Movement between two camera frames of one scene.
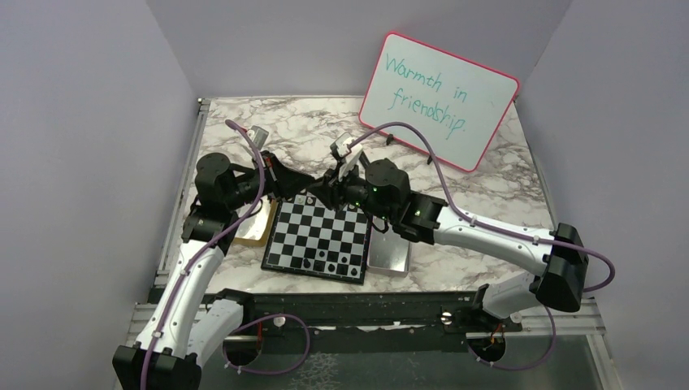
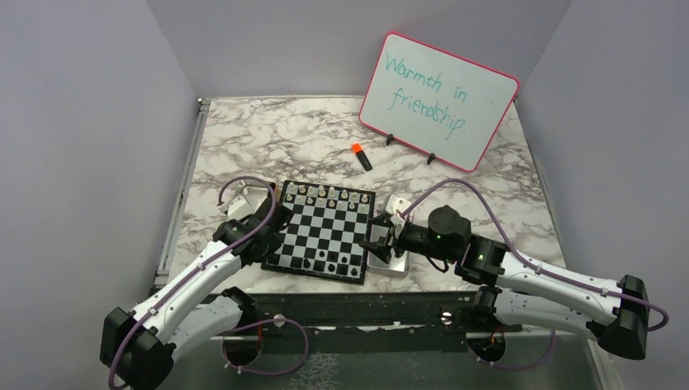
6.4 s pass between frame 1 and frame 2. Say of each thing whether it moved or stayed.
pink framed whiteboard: stayed
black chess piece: stayed
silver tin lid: stayed
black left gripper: moved
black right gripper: moved
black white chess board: stayed
